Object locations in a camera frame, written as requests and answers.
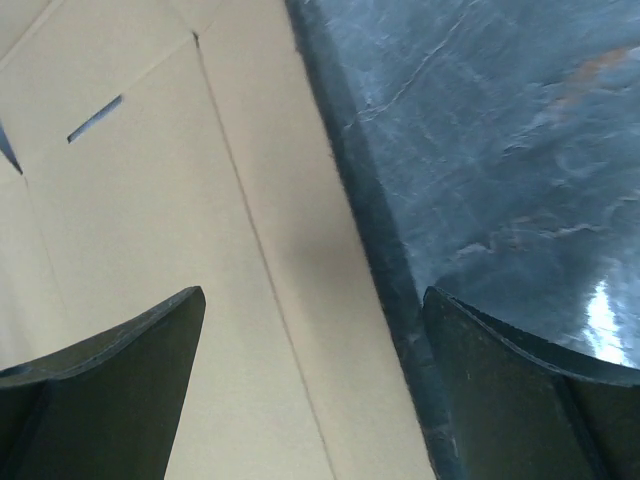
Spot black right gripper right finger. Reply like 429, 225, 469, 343
422, 287, 639, 480

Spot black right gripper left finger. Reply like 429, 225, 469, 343
1, 286, 206, 479

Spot brown cardboard box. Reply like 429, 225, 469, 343
1, 1, 433, 479

